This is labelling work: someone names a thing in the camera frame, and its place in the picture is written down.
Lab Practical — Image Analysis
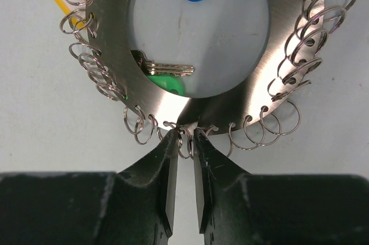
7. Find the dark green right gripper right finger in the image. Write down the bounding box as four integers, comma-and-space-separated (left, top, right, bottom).
194, 129, 368, 244

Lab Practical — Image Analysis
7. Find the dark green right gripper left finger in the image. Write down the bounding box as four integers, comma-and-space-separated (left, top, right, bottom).
1, 130, 178, 244

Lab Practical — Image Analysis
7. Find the silver key above green tag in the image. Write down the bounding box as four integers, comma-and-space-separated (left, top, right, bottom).
131, 50, 195, 77

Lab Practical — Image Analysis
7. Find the green key tag on ring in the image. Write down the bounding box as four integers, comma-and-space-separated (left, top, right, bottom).
147, 75, 185, 96

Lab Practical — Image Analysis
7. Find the steel disc keyring holder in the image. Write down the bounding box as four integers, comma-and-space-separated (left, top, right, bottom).
59, 0, 358, 161

